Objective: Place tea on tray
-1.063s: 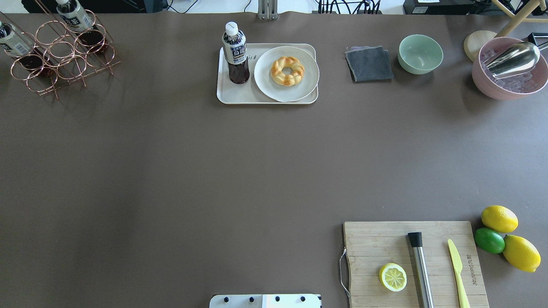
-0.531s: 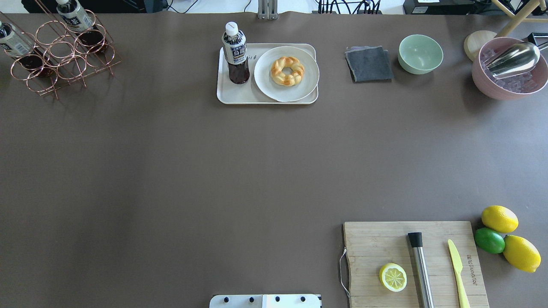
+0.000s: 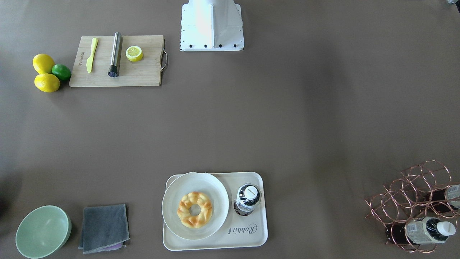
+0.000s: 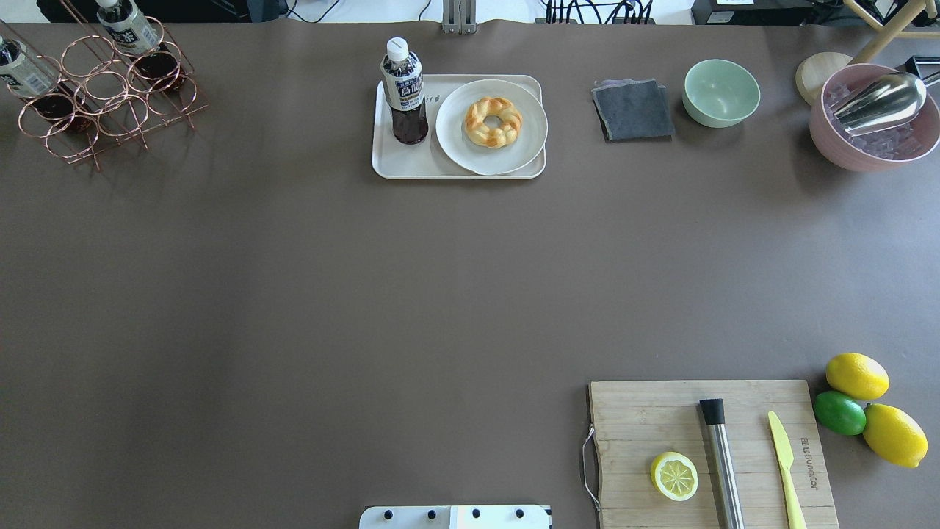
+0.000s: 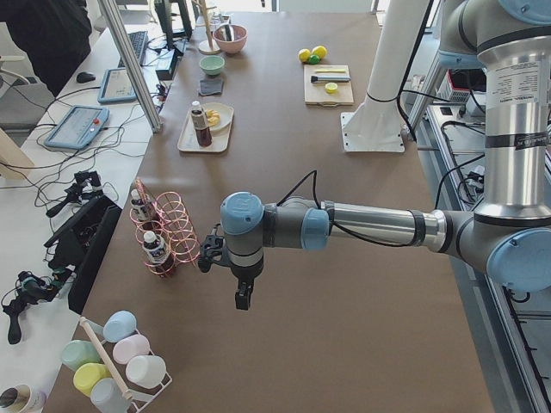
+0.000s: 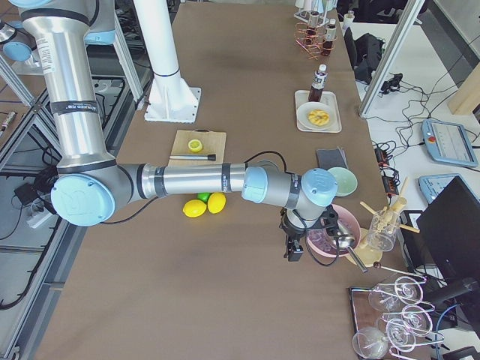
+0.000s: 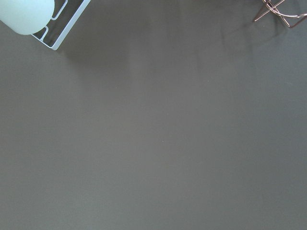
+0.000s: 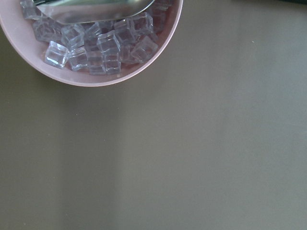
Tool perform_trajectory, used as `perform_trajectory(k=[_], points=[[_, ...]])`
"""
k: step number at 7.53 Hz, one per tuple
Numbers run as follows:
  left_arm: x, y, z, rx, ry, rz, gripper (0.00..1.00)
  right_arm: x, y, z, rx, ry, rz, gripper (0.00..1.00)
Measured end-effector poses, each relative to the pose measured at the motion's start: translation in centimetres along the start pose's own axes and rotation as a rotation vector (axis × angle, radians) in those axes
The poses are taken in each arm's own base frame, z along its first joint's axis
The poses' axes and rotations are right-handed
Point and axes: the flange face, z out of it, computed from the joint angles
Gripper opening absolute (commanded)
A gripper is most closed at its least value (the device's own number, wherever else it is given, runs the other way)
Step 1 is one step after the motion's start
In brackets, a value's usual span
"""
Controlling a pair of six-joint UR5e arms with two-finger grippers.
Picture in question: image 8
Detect clear ice cubes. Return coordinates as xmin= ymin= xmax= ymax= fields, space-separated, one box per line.
xmin=20 ymin=0 xmax=173 ymax=75

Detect steel ice scoop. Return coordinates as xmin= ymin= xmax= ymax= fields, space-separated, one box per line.
xmin=33 ymin=0 xmax=154 ymax=24

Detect pink bowl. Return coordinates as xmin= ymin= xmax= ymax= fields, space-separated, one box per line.
xmin=0 ymin=0 xmax=183 ymax=87

